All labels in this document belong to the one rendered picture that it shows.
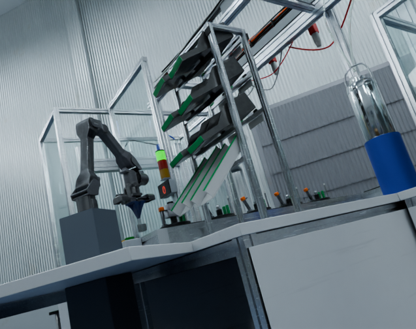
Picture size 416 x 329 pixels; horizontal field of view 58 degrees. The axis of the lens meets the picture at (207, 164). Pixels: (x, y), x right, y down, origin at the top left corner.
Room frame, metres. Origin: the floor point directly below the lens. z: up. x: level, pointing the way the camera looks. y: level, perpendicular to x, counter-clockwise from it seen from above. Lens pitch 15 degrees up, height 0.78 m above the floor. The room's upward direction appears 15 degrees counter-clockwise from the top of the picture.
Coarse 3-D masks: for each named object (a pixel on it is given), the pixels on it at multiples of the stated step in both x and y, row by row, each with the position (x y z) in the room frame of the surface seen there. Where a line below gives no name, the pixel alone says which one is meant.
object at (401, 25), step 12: (408, 0) 1.22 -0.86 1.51; (396, 12) 1.26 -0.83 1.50; (408, 12) 1.23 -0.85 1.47; (384, 24) 1.31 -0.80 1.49; (396, 24) 1.28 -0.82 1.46; (408, 24) 1.25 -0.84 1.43; (396, 36) 1.29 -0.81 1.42; (408, 36) 1.26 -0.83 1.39; (396, 48) 1.30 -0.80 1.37; (408, 48) 1.27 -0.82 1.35; (408, 60) 1.29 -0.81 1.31; (408, 72) 1.30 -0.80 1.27
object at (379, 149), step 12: (396, 132) 1.60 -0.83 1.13; (372, 144) 1.62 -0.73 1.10; (384, 144) 1.59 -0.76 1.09; (396, 144) 1.59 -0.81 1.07; (372, 156) 1.64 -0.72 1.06; (384, 156) 1.60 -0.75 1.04; (396, 156) 1.59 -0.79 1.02; (408, 156) 1.61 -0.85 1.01; (384, 168) 1.61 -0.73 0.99; (396, 168) 1.59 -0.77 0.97; (408, 168) 1.59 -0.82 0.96; (384, 180) 1.63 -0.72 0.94; (396, 180) 1.60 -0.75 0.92; (408, 180) 1.59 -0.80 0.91; (384, 192) 1.66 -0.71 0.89; (396, 192) 1.61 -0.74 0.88
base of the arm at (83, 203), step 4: (84, 196) 1.28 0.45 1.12; (88, 196) 1.28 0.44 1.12; (92, 196) 1.29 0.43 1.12; (76, 200) 1.29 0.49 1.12; (80, 200) 1.28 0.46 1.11; (84, 200) 1.28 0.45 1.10; (88, 200) 1.28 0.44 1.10; (92, 200) 1.28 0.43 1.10; (96, 200) 1.30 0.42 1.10; (76, 204) 1.30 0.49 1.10; (80, 204) 1.28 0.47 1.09; (84, 204) 1.28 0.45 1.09; (88, 204) 1.28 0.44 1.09; (92, 204) 1.28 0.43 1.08; (96, 204) 1.30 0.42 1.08; (80, 208) 1.28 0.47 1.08; (84, 208) 1.28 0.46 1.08; (88, 208) 1.28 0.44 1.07
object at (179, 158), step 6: (216, 114) 1.43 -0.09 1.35; (204, 126) 1.40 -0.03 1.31; (198, 132) 1.53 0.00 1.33; (204, 132) 1.40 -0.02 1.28; (192, 138) 1.51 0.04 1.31; (186, 150) 1.35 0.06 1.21; (198, 150) 1.48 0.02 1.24; (180, 156) 1.35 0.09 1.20; (186, 156) 1.38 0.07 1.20; (174, 162) 1.42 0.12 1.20; (180, 162) 1.43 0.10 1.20
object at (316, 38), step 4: (316, 24) 2.13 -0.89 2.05; (308, 28) 2.13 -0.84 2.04; (312, 28) 2.11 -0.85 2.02; (316, 28) 2.12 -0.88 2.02; (312, 32) 2.11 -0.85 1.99; (316, 32) 2.11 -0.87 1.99; (312, 36) 2.13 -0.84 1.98; (316, 36) 2.11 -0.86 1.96; (316, 40) 2.12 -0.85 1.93; (320, 40) 2.12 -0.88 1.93; (316, 44) 2.13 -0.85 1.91; (320, 44) 2.12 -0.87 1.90
